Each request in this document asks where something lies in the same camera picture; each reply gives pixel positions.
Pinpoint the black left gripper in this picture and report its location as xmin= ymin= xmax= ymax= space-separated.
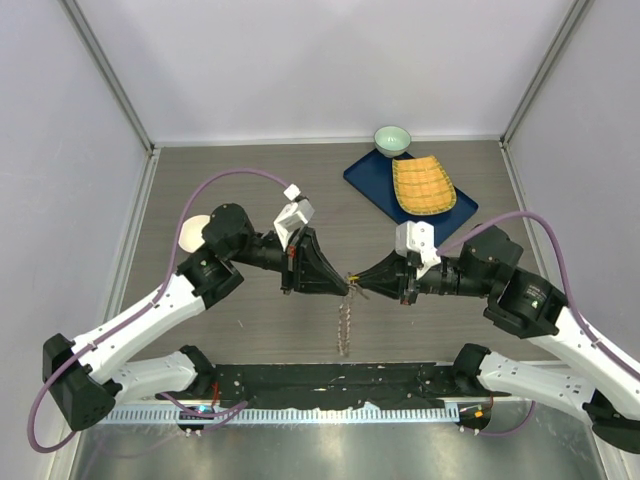
xmin=229 ymin=224 xmax=349 ymax=294

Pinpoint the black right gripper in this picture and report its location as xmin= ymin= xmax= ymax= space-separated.
xmin=352 ymin=246 xmax=495 ymax=304

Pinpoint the silver keyring chain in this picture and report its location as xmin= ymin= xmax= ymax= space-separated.
xmin=334 ymin=287 xmax=371 ymax=356

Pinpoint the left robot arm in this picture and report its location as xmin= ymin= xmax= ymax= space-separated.
xmin=42 ymin=199 xmax=348 ymax=432

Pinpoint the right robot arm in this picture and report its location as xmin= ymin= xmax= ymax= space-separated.
xmin=355 ymin=222 xmax=639 ymax=454

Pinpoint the yellow woven bamboo tray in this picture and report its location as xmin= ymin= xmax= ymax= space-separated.
xmin=391 ymin=155 xmax=457 ymax=216

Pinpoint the dark blue tray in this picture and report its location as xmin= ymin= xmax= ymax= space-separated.
xmin=343 ymin=149 xmax=479 ymax=246

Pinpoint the red white bowl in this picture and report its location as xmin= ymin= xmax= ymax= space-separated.
xmin=178 ymin=215 xmax=210 ymax=254

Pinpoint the pale green bowl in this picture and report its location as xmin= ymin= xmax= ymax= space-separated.
xmin=373 ymin=125 xmax=412 ymax=158

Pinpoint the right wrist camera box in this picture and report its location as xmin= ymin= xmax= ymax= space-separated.
xmin=394 ymin=221 xmax=441 ymax=278

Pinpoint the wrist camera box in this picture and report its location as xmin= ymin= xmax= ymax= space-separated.
xmin=394 ymin=221 xmax=441 ymax=278
xmin=273 ymin=184 xmax=315 ymax=251

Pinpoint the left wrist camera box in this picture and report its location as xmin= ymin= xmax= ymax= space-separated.
xmin=273 ymin=184 xmax=315 ymax=251

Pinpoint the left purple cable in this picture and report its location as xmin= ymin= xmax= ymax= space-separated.
xmin=27 ymin=168 xmax=296 ymax=453

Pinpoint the purple cable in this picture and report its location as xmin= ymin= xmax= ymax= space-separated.
xmin=27 ymin=168 xmax=296 ymax=453
xmin=437 ymin=210 xmax=640 ymax=379

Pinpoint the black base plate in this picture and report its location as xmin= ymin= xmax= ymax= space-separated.
xmin=154 ymin=362 xmax=511 ymax=411

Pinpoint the slotted cable duct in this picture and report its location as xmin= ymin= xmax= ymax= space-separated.
xmin=100 ymin=403 xmax=459 ymax=426

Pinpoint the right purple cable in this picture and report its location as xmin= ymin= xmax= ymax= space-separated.
xmin=437 ymin=210 xmax=640 ymax=379

